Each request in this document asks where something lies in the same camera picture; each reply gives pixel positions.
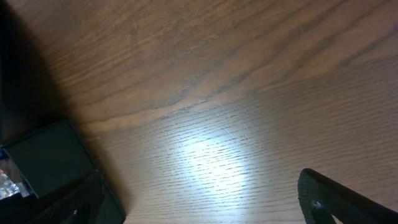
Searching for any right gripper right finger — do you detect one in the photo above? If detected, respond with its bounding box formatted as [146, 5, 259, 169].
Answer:
[297, 168, 397, 224]

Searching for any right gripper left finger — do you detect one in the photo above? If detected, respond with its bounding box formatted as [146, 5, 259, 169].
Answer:
[1, 170, 104, 224]

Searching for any red Hacks candy bag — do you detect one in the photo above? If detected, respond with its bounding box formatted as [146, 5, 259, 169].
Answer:
[1, 159, 30, 200]

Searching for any black cardboard gift box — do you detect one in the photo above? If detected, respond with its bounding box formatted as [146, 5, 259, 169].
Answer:
[1, 120, 126, 224]

